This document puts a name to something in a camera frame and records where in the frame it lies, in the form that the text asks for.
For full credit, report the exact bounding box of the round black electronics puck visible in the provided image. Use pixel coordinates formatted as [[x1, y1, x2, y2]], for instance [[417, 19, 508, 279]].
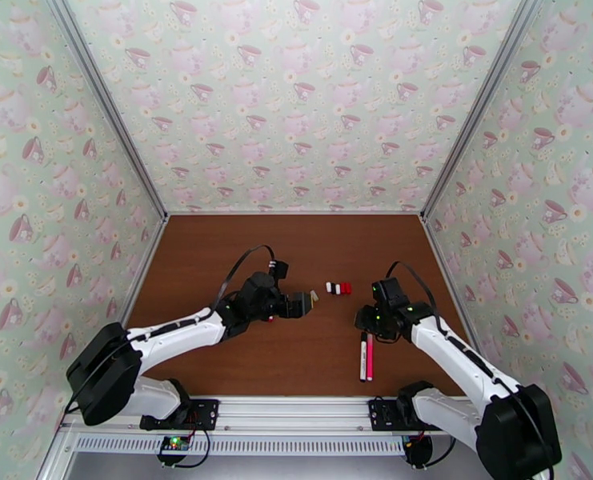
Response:
[[403, 434, 433, 468]]

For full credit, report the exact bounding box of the small green circuit board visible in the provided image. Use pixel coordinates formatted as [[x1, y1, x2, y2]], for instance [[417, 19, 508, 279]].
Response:
[[158, 434, 193, 457]]

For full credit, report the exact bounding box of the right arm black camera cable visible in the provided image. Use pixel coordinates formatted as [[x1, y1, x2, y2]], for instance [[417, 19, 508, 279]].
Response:
[[385, 261, 439, 325]]

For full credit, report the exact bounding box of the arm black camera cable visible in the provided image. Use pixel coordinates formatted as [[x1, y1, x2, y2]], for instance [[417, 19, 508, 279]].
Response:
[[213, 244, 277, 314], [385, 261, 439, 325]]

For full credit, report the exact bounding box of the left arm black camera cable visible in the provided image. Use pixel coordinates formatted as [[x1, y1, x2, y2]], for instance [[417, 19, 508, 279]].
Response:
[[213, 244, 277, 314]]

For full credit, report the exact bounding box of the aluminium table side rail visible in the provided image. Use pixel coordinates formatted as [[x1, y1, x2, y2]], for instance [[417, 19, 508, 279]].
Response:
[[117, 215, 171, 325], [422, 217, 479, 350]]

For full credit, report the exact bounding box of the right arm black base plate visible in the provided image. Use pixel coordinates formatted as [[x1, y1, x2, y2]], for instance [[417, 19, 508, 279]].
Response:
[[368, 398, 427, 432]]

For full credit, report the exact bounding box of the aluminium table end rail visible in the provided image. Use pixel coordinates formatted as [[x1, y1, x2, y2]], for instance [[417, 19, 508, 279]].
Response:
[[167, 209, 423, 218]]

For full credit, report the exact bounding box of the aluminium mounting rail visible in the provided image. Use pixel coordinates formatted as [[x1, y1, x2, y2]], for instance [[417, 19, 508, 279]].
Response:
[[61, 394, 531, 436]]

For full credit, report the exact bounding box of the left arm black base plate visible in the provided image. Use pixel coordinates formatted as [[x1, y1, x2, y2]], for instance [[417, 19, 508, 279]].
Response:
[[139, 398, 221, 430]]

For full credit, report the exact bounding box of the slotted grey cable tray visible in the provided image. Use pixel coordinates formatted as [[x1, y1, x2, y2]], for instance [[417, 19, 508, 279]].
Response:
[[73, 433, 412, 456]]

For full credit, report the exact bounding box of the black power wire loop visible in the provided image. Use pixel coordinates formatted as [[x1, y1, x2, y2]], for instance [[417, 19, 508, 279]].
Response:
[[423, 431, 456, 469], [157, 427, 213, 470]]

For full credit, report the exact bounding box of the aluminium corner frame post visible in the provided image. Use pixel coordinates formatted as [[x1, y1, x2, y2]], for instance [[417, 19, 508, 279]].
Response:
[[43, 0, 171, 220], [419, 0, 550, 222]]

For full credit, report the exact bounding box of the aluminium frame leg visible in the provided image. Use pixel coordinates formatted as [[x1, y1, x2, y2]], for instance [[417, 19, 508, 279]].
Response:
[[34, 426, 77, 480]]

